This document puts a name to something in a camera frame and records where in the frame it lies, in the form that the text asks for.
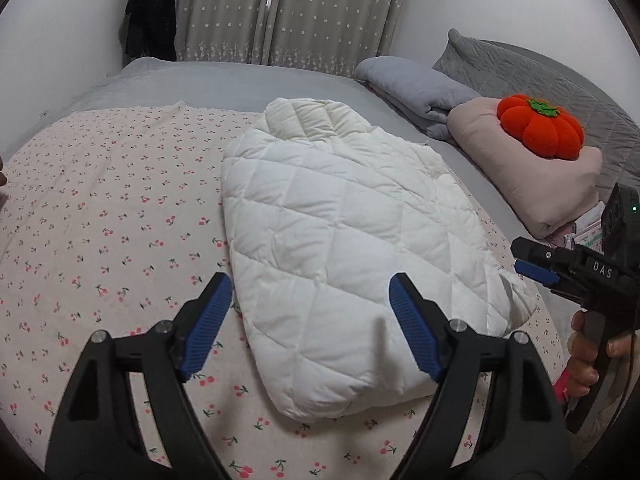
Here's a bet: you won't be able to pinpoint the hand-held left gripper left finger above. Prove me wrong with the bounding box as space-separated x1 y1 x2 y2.
45 272 234 480

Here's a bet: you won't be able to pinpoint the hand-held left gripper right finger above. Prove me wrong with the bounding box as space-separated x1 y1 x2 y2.
380 273 574 480

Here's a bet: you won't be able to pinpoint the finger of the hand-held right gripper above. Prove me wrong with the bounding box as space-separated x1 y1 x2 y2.
515 260 564 285
511 237 557 264

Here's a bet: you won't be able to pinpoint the white quilted puffer jacket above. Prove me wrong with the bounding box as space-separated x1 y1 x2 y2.
220 97 541 421

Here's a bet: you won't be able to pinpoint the dark hanging clothes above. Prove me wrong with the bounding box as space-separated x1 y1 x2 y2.
124 0 180 61

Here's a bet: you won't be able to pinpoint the person's right hand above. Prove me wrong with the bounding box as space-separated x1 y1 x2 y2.
566 309 637 397

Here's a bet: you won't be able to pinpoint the patterned folded cloth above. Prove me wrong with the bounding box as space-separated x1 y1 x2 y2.
547 202 608 252

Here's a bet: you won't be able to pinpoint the pink pillow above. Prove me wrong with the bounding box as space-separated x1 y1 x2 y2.
446 97 605 240

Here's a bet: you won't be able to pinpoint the orange pumpkin cushion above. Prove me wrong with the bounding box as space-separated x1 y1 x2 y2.
496 93 585 161

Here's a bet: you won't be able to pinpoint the cherry-print blanket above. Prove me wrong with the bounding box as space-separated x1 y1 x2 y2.
0 102 566 480

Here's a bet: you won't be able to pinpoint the grey quilted headboard cushion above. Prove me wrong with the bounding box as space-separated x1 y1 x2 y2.
432 28 640 211

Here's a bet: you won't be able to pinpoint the grey folded blanket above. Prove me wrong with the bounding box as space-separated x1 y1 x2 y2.
354 56 483 141

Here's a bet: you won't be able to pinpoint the grey bed sheet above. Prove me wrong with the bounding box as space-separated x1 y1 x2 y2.
65 56 526 241

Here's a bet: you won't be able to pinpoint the grey star-print curtain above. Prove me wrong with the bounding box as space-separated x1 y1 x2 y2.
177 0 403 68

